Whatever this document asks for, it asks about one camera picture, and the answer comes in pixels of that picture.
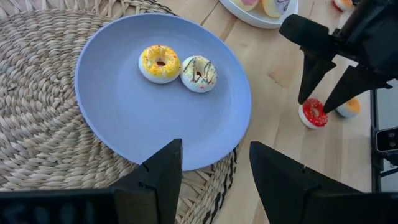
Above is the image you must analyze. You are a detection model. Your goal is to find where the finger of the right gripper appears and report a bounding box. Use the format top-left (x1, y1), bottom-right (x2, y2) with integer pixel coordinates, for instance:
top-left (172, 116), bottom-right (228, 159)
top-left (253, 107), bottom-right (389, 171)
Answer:
top-left (322, 64), bottom-right (393, 114)
top-left (297, 46), bottom-right (338, 105)

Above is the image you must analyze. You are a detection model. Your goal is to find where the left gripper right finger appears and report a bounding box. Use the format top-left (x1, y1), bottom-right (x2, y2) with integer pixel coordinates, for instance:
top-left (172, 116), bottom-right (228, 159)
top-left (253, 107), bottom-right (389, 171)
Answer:
top-left (249, 141), bottom-right (364, 224)

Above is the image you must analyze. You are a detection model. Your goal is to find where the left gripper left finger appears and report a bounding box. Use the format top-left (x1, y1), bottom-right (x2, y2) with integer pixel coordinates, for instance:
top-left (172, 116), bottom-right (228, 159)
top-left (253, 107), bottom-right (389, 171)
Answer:
top-left (110, 138), bottom-right (183, 224)

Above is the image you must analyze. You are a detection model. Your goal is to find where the red sprinkled donut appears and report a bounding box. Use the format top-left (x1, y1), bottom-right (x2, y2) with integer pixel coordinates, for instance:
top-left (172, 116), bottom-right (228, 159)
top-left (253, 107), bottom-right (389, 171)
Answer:
top-left (298, 98), bottom-right (330, 130)

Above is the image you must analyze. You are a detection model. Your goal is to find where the white sprinkled donut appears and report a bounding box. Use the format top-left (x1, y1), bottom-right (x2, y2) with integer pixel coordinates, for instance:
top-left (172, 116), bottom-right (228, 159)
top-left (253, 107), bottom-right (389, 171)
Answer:
top-left (180, 55), bottom-right (218, 93)

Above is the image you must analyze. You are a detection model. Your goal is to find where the yellow sprinkled donut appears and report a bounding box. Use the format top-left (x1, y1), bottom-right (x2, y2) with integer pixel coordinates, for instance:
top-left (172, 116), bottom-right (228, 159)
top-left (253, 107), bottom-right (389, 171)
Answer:
top-left (138, 44), bottom-right (182, 85)

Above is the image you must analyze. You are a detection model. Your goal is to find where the plain orange donut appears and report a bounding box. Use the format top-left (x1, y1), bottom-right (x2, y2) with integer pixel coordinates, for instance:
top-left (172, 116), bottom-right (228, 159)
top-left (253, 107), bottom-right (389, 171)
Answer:
top-left (335, 98), bottom-right (361, 119)

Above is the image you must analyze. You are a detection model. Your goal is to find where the orange-red glazed donut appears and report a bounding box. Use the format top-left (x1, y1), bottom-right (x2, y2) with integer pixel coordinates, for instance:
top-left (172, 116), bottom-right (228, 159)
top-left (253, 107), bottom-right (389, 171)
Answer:
top-left (332, 0), bottom-right (354, 12)

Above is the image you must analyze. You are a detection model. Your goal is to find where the lavender blue plate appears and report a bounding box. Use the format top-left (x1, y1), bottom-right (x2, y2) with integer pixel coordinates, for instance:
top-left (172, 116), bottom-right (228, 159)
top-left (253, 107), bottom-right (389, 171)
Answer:
top-left (74, 12), bottom-right (252, 172)

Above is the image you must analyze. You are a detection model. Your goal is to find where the purple iced donut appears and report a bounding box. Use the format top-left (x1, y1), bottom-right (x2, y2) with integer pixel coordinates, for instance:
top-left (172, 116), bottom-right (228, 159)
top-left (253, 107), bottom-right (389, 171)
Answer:
top-left (261, 0), bottom-right (292, 19)

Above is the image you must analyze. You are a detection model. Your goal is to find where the white bowl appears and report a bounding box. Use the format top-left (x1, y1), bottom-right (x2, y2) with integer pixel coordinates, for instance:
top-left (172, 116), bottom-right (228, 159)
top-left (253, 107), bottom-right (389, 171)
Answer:
top-left (218, 0), bottom-right (299, 29)

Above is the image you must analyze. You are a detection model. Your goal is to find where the round woven straw mat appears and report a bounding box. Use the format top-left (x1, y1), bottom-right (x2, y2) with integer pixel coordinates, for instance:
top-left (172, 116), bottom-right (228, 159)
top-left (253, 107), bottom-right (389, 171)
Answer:
top-left (0, 0), bottom-right (239, 224)

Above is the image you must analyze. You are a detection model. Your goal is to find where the table-level camera box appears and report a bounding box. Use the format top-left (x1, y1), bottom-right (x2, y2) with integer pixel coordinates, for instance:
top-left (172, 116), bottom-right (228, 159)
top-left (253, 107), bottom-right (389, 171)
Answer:
top-left (375, 126), bottom-right (398, 153)

